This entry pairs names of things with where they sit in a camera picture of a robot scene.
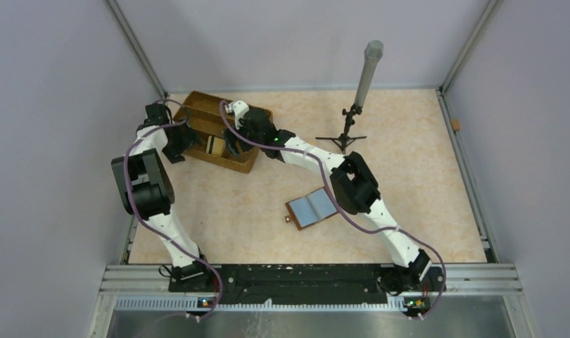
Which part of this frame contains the woven brown divided tray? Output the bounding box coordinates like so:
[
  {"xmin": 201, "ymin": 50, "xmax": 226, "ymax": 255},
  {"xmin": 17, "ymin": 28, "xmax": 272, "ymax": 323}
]
[{"xmin": 174, "ymin": 91, "xmax": 260, "ymax": 174}]

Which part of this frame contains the gold card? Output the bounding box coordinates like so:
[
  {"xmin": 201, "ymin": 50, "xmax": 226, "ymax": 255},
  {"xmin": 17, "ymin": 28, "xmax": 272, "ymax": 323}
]
[{"xmin": 205, "ymin": 135, "xmax": 225, "ymax": 157}]

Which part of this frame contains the brown leather card holder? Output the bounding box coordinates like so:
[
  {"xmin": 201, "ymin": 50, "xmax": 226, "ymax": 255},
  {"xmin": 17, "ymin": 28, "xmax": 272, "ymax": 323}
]
[{"xmin": 285, "ymin": 187, "xmax": 338, "ymax": 231}]

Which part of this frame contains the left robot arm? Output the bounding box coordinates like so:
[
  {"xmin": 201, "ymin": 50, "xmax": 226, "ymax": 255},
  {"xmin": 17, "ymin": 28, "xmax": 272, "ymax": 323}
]
[{"xmin": 111, "ymin": 99, "xmax": 213, "ymax": 291}]

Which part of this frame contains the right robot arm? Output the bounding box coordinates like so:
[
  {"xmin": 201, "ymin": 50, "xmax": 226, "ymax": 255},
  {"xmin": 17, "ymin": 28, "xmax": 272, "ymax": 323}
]
[{"xmin": 219, "ymin": 100, "xmax": 432, "ymax": 290}]

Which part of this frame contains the black tripod stand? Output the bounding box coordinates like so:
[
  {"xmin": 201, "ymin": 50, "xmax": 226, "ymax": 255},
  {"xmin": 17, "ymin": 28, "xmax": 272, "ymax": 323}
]
[{"xmin": 315, "ymin": 104, "xmax": 367, "ymax": 155}]

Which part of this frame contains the grey tube on stand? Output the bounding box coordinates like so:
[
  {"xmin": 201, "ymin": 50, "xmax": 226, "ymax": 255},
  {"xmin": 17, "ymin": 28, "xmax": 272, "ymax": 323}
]
[{"xmin": 353, "ymin": 39, "xmax": 384, "ymax": 108}]

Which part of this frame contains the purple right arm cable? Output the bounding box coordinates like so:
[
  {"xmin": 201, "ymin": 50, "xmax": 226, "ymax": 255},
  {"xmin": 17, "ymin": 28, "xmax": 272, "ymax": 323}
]
[{"xmin": 218, "ymin": 99, "xmax": 448, "ymax": 320}]

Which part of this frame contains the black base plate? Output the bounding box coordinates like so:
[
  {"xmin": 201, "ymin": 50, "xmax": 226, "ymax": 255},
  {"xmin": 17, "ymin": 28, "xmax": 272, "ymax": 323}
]
[{"xmin": 168, "ymin": 263, "xmax": 444, "ymax": 305}]

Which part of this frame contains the small wooden wall block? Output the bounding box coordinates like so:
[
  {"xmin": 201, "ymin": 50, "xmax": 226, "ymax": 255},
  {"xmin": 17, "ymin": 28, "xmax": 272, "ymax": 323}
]
[{"xmin": 450, "ymin": 118, "xmax": 461, "ymax": 132}]

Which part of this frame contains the aluminium frame rail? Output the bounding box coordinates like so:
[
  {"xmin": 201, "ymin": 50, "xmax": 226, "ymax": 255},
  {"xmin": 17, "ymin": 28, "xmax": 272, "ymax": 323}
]
[{"xmin": 87, "ymin": 263, "xmax": 540, "ymax": 337}]

